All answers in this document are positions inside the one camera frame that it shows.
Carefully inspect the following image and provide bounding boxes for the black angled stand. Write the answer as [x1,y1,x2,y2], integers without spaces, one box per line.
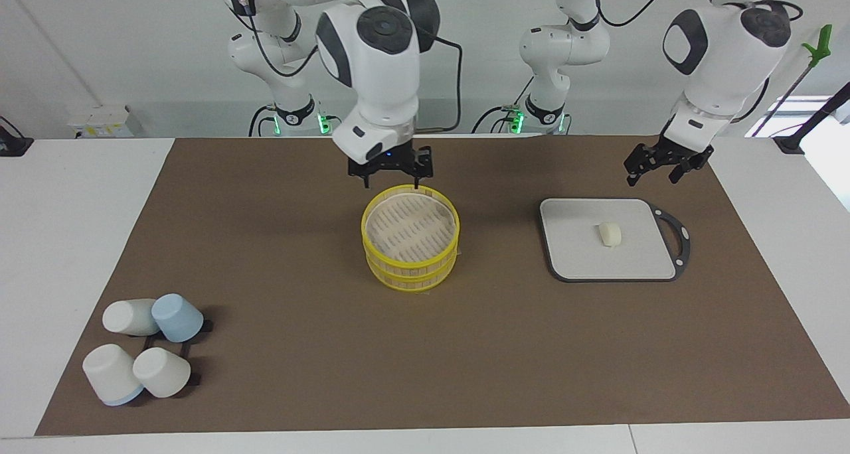
[773,81,850,155]

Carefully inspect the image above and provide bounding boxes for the grey cutting board black rim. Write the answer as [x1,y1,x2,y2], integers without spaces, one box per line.
[539,197,692,283]

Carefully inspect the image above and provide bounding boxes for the light blue plastic cup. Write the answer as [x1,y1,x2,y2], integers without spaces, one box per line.
[151,293,205,344]

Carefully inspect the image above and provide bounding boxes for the brown table mat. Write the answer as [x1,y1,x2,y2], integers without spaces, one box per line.
[35,135,850,437]

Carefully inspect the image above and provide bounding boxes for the white cup with blue rim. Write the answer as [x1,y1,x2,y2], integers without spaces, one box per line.
[82,343,145,408]

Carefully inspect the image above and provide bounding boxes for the black cup rack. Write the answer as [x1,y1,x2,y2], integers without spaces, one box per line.
[142,319,214,388]

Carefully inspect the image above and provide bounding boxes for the white power outlet box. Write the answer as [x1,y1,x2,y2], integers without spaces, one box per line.
[66,105,144,139]

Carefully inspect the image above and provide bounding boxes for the yellow bamboo steamer basket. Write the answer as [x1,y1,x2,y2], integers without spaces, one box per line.
[365,242,459,293]

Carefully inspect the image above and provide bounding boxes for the white plastic cup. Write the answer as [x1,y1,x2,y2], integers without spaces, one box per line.
[132,346,193,399]
[102,298,160,337]

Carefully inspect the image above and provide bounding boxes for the thin pole with green clip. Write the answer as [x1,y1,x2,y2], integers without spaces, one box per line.
[750,24,833,138]

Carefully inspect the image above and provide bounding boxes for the black table clamp device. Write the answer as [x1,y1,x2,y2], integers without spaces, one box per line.
[0,116,35,158]

